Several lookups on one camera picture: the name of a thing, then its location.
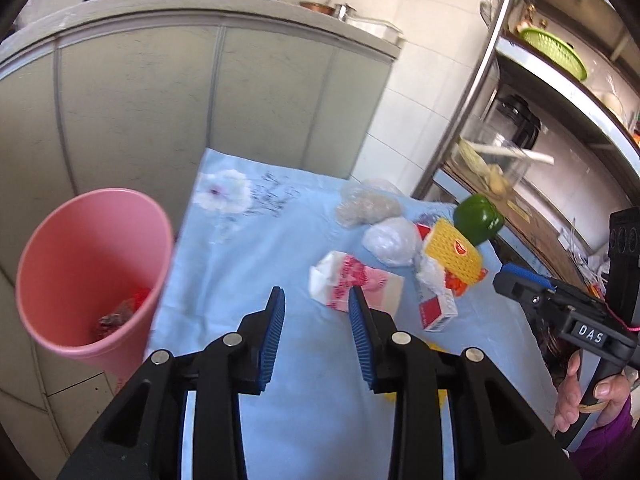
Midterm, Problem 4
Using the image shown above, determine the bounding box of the grey kitchen cabinet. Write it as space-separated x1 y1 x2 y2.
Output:
0 0 403 461

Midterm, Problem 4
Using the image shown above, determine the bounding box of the metal shelf rack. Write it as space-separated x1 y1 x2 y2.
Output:
410 0 640 281

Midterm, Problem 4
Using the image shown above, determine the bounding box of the clear plastic food container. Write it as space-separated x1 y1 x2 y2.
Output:
350 15 403 41

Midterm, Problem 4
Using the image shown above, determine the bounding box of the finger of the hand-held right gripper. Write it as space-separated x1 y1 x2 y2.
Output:
492 264 558 321

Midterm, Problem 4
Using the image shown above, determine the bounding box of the white plastic bag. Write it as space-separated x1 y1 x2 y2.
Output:
361 217 423 267

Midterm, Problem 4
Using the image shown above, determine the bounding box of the person's right hand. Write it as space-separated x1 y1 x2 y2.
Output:
552 350 637 433

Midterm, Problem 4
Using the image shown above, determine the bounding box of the green bell pepper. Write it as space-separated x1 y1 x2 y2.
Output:
452 194 505 247

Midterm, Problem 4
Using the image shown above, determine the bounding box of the red and white small box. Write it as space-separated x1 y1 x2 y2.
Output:
417 290 458 333

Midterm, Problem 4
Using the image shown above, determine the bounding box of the pink and white wrapper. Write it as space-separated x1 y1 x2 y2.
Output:
309 251 405 318

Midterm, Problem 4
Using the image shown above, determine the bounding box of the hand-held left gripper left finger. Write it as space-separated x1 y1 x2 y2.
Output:
56 286 287 480

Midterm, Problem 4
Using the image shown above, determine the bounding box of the person's right forearm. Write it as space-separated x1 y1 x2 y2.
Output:
570 405 640 480

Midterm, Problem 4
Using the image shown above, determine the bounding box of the clear bubble wrap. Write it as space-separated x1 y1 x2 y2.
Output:
335 178 403 231

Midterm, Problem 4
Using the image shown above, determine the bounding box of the pink plastic bin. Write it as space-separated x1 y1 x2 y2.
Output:
15 187 175 376

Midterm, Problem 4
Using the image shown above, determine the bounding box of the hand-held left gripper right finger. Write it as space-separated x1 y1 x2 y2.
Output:
348 285 583 480

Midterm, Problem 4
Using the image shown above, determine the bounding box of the light blue floral tablecloth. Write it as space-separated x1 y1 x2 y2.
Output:
145 147 561 480

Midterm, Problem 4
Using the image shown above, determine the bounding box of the clear plastic tub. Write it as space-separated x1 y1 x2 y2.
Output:
452 135 553 197

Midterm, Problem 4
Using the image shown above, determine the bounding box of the green plastic basket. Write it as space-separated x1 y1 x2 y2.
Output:
519 27 588 81

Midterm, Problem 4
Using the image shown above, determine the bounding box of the yellow waffle-pattern packet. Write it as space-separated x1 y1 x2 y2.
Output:
415 217 488 295

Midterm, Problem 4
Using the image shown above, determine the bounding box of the red crumpled wrapper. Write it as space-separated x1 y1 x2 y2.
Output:
90 287 153 341

